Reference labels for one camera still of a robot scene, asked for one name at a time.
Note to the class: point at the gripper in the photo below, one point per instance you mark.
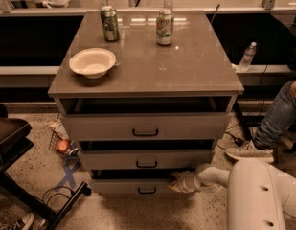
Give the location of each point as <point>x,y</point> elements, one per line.
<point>188,180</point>

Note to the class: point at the grey drawer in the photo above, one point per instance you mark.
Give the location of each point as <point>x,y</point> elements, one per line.
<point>142,182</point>
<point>143,159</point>
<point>145,127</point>

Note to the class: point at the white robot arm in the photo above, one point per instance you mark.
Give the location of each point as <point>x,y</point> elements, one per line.
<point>259,196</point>

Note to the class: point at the grey drawer cabinet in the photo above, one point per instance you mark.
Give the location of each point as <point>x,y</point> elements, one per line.
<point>191,76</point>

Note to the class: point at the grey knit sneaker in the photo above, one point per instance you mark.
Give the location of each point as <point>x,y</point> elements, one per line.
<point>248,150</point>

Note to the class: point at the blue tape cross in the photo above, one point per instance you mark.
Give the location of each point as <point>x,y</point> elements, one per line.
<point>69,170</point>

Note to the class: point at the blue jeans leg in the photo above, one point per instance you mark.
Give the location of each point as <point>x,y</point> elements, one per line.
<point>279,117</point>

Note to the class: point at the red apple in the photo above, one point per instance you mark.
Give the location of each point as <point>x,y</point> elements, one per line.
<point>63,145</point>

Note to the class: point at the clear plastic water bottle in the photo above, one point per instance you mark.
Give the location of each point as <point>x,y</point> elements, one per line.
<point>247,57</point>

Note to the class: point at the white paper bowl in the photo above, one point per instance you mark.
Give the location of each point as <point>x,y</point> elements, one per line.
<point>92,63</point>

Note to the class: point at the white green soda can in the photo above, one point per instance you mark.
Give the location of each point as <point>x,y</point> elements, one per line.
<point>164,27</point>

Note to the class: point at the black white canvas sneaker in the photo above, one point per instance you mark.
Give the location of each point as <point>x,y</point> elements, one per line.
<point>23,223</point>

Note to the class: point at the dark green soda can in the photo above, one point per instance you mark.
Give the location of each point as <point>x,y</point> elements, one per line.
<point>110,26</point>

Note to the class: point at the black wire basket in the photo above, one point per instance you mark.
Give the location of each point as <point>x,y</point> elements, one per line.
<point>70,154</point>

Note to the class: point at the black cart frame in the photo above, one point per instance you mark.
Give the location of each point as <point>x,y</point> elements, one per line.
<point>39,170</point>

